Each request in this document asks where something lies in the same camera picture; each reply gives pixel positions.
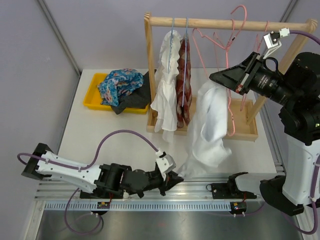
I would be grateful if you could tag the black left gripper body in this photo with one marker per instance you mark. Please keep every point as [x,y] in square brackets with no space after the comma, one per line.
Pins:
[162,185]

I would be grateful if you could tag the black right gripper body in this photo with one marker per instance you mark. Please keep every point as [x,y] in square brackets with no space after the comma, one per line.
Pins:
[266,83]

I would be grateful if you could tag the pink wire hanger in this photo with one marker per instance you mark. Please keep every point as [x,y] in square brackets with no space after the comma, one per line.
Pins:
[229,98]
[225,47]
[256,48]

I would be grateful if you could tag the red plaid skirt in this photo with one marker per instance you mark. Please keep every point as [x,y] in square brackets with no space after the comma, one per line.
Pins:
[183,114]

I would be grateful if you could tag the grey polka dot skirt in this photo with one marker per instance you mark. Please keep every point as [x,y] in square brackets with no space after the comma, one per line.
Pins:
[138,99]

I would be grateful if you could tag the blue floral skirt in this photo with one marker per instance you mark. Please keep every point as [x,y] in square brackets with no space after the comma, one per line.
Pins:
[118,84]

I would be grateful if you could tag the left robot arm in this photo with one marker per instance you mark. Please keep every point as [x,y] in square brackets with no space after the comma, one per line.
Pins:
[102,181]

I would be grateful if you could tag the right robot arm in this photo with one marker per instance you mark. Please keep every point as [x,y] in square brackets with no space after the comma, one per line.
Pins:
[297,91]

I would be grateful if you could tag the white ruffled skirt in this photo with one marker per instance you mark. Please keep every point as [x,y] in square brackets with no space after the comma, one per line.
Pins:
[165,101]

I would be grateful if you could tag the wooden clothes rack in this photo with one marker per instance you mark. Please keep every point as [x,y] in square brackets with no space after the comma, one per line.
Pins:
[245,122]

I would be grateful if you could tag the yellow plastic tray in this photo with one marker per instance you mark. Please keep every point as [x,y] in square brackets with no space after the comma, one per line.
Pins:
[92,99]

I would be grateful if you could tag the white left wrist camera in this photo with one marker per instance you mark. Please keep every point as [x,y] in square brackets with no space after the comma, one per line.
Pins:
[164,162]

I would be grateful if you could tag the aluminium frame post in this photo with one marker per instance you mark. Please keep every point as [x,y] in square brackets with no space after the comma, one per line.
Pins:
[56,31]
[286,15]

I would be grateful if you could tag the aluminium mounting rail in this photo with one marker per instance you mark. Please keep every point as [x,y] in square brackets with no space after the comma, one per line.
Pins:
[204,193]

